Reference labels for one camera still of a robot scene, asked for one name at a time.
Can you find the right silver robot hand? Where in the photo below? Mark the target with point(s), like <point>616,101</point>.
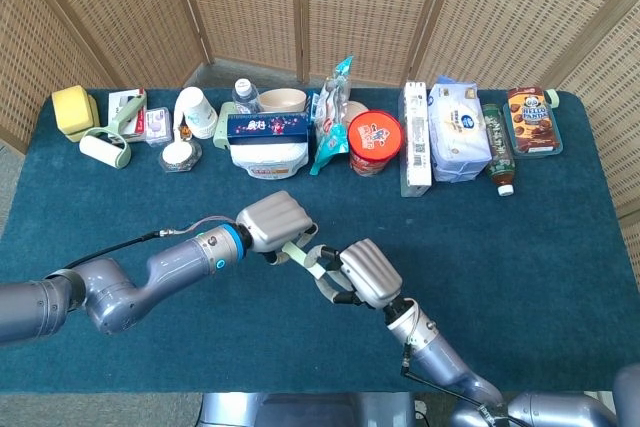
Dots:
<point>370,274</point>

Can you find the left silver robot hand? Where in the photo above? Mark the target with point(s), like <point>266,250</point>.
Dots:
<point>275,219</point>

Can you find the small pale green stick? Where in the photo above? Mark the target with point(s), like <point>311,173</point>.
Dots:
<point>299,253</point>

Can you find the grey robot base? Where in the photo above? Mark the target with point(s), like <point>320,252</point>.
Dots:
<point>310,412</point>

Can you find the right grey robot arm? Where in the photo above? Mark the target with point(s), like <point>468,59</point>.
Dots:
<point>440,352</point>

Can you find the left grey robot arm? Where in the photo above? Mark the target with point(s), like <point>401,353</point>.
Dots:
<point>175,262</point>

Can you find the white plastic tub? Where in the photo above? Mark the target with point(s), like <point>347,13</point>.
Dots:
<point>270,159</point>

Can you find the navy blue long box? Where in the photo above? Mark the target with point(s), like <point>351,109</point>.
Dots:
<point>267,128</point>

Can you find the teal snack bag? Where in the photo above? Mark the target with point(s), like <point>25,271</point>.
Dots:
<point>330,142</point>

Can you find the light green stapler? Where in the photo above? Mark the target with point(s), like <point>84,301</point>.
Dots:
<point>222,127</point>

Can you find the blue table cloth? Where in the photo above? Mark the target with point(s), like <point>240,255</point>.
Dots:
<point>475,237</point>

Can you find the clear container with white lid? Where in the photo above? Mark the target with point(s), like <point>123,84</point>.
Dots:
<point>177,154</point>

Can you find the blue plastic packet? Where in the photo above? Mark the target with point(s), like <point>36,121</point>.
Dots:
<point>313,107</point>

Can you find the beige bowl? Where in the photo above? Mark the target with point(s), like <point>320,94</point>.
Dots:
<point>282,99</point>

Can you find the small brown snack packet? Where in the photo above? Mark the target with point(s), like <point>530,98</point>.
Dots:
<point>185,132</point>

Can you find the clear water bottle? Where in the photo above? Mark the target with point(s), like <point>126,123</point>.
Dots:
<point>245,97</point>

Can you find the white paper cup stack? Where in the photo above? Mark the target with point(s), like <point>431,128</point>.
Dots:
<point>197,109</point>

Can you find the white long carton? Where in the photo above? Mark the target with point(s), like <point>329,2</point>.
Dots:
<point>416,147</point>

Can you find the beige round container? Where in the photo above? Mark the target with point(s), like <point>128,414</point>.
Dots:
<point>359,109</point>

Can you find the small clear purple box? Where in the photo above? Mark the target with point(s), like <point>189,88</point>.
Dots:
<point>159,127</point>

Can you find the white tissue pack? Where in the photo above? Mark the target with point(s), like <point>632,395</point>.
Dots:
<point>457,137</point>

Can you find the green tea bottle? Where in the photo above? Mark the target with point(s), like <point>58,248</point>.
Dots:
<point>499,147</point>

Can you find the green white lint roller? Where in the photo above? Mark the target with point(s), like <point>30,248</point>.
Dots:
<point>102,149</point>

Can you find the white red flat box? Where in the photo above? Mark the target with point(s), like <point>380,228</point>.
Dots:
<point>122,107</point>

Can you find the Hello Panda biscuit box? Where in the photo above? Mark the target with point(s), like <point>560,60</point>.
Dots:
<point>531,119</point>

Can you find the woven rattan folding screen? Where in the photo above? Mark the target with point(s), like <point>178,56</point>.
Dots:
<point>365,7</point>

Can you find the yellow sponge block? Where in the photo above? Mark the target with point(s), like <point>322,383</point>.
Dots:
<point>72,107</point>

